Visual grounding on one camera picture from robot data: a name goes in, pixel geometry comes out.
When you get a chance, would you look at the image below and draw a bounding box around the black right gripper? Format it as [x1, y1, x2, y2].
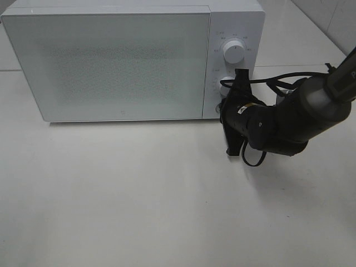
[220, 68, 267, 156]

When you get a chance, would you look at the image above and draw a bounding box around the round door release button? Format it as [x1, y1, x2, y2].
[215, 103, 222, 114]

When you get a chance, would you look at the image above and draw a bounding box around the white timer knob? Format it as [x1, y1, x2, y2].
[217, 76, 235, 98]

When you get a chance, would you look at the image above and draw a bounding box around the white microwave door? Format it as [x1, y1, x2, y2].
[3, 13, 209, 122]

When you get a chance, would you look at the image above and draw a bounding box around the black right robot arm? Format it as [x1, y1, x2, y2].
[220, 51, 355, 162]

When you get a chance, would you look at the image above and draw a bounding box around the upper white power knob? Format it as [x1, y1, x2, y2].
[222, 39, 246, 64]

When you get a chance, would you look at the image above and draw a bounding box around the white microwave oven body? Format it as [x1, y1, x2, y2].
[1, 1, 265, 121]

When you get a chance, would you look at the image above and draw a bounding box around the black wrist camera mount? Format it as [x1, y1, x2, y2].
[275, 88, 293, 105]

